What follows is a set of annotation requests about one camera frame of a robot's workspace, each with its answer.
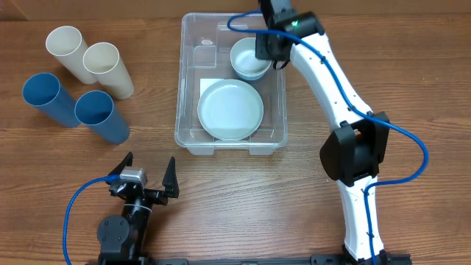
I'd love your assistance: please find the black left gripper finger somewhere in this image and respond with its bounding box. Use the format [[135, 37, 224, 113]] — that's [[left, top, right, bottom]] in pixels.
[[162, 157, 180, 198], [108, 152, 133, 175]]

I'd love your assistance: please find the grey bowl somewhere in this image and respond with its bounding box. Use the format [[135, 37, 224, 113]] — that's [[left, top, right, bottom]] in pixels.
[[230, 38, 271, 72]]

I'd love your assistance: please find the light blue bowl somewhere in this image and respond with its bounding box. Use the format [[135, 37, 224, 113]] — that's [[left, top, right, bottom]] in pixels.
[[236, 71, 266, 81]]

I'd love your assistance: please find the dark blue cup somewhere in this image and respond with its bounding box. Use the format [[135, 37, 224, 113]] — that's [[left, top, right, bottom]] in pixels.
[[22, 72, 80, 127], [74, 91, 130, 144]]

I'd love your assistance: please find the grey plate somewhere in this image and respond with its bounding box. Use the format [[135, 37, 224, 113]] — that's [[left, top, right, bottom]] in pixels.
[[197, 79, 264, 141]]

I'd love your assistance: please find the beige cup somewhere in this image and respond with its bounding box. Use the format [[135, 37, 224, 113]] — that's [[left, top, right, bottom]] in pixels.
[[46, 26, 97, 85], [82, 42, 135, 100]]

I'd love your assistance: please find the pink bowl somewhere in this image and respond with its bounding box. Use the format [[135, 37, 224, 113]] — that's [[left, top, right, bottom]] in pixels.
[[234, 67, 269, 79]]

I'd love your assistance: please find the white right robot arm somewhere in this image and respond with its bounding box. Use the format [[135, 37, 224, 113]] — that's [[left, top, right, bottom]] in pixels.
[[256, 7, 390, 264]]

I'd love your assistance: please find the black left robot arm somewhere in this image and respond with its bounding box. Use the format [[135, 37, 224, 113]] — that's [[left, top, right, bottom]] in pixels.
[[97, 152, 180, 264]]

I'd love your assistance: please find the clear plastic storage bin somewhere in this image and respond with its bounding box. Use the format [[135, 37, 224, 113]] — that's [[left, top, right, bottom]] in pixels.
[[174, 13, 288, 155]]

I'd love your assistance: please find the blue right cable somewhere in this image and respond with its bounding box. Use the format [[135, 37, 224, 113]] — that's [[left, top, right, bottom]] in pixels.
[[226, 10, 430, 265]]

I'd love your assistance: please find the blue cable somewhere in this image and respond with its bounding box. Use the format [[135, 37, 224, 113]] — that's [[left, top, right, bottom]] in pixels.
[[62, 174, 122, 265], [226, 10, 430, 265]]

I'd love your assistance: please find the blue left cable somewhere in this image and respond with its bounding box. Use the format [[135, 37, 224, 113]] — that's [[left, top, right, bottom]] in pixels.
[[62, 174, 122, 265]]

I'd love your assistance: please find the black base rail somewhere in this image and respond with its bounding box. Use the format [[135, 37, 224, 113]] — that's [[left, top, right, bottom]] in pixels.
[[151, 253, 412, 265]]

